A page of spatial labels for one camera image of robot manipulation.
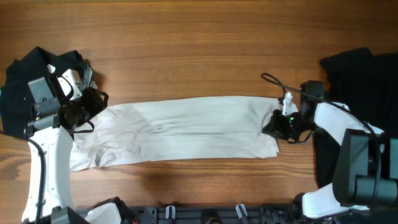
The black clothes pile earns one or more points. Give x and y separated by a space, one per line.
367 84

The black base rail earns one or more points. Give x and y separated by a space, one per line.
174 213

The black folded polo shirt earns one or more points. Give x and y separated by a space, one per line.
32 80

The beige t-shirt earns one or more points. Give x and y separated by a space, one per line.
216 127

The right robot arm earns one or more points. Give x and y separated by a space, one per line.
365 175

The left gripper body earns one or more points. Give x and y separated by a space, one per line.
86 107

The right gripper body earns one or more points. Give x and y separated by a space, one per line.
292 130

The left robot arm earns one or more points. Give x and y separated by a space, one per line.
50 148

